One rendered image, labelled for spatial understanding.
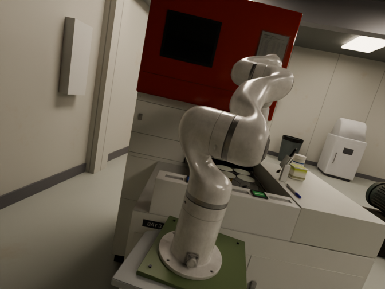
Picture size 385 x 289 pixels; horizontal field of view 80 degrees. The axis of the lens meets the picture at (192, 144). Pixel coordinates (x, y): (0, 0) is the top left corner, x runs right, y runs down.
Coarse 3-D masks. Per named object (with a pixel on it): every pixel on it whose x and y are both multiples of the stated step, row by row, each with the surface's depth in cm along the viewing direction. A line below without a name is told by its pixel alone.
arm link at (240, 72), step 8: (256, 56) 89; (264, 56) 89; (272, 56) 90; (240, 64) 84; (248, 64) 83; (256, 64) 83; (272, 64) 90; (280, 64) 93; (232, 72) 86; (240, 72) 84; (248, 72) 83; (240, 80) 85
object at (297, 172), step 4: (292, 164) 123; (292, 168) 121; (296, 168) 119; (300, 168) 119; (304, 168) 120; (292, 172) 120; (296, 172) 119; (300, 172) 119; (304, 172) 119; (292, 176) 120; (296, 176) 120; (300, 176) 120; (304, 176) 120; (300, 180) 120
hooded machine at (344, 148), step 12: (348, 120) 575; (336, 132) 586; (348, 132) 565; (360, 132) 561; (324, 144) 635; (336, 144) 566; (348, 144) 559; (360, 144) 554; (324, 156) 612; (336, 156) 570; (348, 156) 563; (360, 156) 557; (324, 168) 589; (336, 168) 574; (348, 168) 568; (348, 180) 576
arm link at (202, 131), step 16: (192, 112) 57; (208, 112) 56; (224, 112) 57; (192, 128) 56; (208, 128) 55; (224, 128) 53; (192, 144) 57; (208, 144) 55; (192, 160) 57; (208, 160) 61; (192, 176) 59; (208, 176) 57; (224, 176) 61; (192, 192) 59; (208, 192) 57; (224, 192) 58; (208, 208) 58
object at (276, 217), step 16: (160, 176) 86; (176, 176) 89; (160, 192) 84; (176, 192) 84; (240, 192) 89; (160, 208) 86; (176, 208) 86; (240, 208) 85; (256, 208) 85; (272, 208) 85; (288, 208) 85; (224, 224) 87; (240, 224) 87; (256, 224) 87; (272, 224) 87; (288, 224) 87; (288, 240) 88
